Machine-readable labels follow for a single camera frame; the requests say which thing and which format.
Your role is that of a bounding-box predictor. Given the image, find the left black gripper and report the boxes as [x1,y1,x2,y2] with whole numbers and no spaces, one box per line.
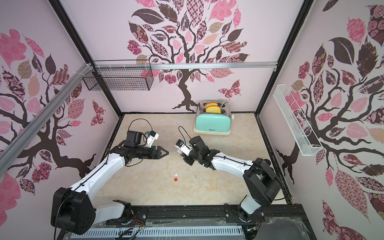
[134,146,168,160]

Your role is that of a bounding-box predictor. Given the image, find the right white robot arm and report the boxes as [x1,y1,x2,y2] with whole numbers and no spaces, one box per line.
[175,136,282,223]

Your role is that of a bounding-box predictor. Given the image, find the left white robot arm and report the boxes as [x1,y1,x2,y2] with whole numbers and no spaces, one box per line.
[51,131,169,235]

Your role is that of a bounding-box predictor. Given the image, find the mint green toaster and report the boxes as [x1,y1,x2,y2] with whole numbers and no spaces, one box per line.
[193,100,233,136]

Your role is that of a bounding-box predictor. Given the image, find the toast slice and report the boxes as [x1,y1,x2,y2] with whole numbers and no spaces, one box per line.
[205,105,224,114]

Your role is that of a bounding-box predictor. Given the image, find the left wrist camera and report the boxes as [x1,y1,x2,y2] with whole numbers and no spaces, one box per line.
[146,131,159,148]

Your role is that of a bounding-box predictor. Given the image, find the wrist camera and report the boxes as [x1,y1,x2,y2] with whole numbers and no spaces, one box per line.
[146,131,159,148]
[175,140,191,156]

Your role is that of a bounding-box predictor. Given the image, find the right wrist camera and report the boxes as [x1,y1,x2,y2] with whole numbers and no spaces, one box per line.
[175,140,191,156]

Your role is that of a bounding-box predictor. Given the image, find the black wire basket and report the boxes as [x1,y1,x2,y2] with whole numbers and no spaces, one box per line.
[83,59,154,91]

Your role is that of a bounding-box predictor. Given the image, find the white slotted cable duct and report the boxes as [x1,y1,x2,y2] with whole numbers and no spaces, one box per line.
[69,226,244,240]

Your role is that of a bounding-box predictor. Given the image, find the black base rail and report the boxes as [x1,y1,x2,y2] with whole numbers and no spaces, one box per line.
[56,203,316,240]

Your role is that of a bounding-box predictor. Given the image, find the aluminium rail back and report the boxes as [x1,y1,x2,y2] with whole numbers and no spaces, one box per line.
[95,62,278,70]

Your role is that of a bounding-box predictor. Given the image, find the aluminium rail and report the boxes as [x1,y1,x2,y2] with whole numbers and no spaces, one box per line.
[95,62,278,70]
[1,63,91,175]

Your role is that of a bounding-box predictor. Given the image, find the black corner frame post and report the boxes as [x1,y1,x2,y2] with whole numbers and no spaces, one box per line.
[48,0,123,118]

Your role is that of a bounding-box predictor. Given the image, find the aluminium rail left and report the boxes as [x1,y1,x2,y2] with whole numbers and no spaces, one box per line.
[1,63,91,175]

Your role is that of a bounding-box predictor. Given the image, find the black right corner post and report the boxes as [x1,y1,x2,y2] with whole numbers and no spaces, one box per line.
[255,0,315,117]

